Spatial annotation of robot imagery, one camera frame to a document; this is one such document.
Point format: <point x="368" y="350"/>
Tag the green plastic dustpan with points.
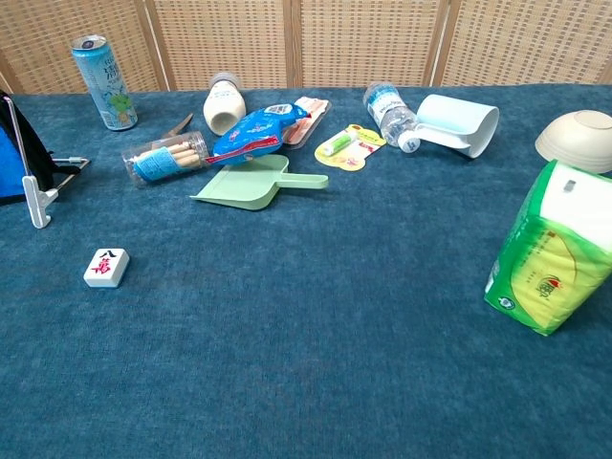
<point x="244" y="186"/>

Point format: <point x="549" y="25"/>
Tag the beige bowl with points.
<point x="578" y="143"/>

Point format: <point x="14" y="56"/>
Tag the light blue drink can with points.
<point x="107" y="86"/>

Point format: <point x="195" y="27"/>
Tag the pink clear package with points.
<point x="306" y="126"/>

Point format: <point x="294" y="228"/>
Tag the metal spoon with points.
<point x="181" y="125"/>

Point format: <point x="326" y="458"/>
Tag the blue snack bag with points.
<point x="253" y="131"/>

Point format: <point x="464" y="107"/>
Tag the white and blue scoop cup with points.
<point x="461" y="122"/>

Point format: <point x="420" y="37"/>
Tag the green tissue pack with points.
<point x="550" y="268"/>

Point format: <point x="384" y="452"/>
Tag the blue felt table cover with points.
<point x="287" y="334"/>

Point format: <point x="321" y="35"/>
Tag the white metal stand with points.
<point x="36" y="201"/>

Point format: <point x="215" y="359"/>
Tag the woven folding screen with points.
<point x="229" y="43"/>

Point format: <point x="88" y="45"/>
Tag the clear water bottle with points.
<point x="389" y="112"/>

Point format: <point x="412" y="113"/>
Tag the cream lotion bottle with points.
<point x="222" y="107"/>

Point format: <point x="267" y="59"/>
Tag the lip balm blister card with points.
<point x="349" y="148"/>

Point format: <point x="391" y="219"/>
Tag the white mahjong tile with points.
<point x="106" y="270"/>

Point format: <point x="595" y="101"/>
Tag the clear tube of sticks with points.
<point x="153" y="162"/>

